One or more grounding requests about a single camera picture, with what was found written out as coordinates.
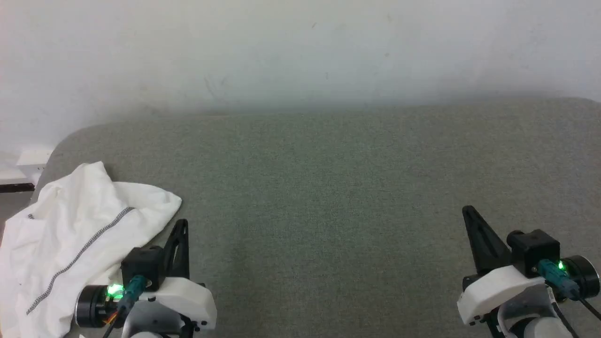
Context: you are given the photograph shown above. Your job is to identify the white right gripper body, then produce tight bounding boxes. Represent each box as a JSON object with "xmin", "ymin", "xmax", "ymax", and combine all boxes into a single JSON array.
[{"xmin": 457, "ymin": 264, "xmax": 547, "ymax": 325}]

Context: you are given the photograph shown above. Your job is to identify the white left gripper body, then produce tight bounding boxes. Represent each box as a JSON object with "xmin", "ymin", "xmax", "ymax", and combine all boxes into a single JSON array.
[{"xmin": 134, "ymin": 276, "xmax": 218, "ymax": 331}]

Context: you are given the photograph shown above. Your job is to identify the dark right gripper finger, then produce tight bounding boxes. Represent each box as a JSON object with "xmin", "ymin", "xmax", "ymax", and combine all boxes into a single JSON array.
[{"xmin": 462, "ymin": 205, "xmax": 513, "ymax": 276}]

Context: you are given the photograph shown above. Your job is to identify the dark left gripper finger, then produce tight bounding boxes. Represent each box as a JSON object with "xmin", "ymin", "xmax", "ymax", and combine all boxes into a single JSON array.
[{"xmin": 162, "ymin": 219, "xmax": 190, "ymax": 279}]

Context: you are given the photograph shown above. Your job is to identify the white shirt with grey stitching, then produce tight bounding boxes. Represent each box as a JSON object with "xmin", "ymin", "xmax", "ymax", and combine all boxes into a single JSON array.
[{"xmin": 0, "ymin": 161, "xmax": 183, "ymax": 338}]

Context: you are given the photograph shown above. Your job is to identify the grey fabric sofa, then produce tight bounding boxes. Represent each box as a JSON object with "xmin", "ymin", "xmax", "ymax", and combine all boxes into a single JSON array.
[{"xmin": 28, "ymin": 97, "xmax": 601, "ymax": 338}]

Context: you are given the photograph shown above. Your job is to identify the white baseboard with black strip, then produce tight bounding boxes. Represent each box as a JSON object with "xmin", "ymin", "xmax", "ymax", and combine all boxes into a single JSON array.
[{"xmin": 0, "ymin": 148, "xmax": 53, "ymax": 194}]

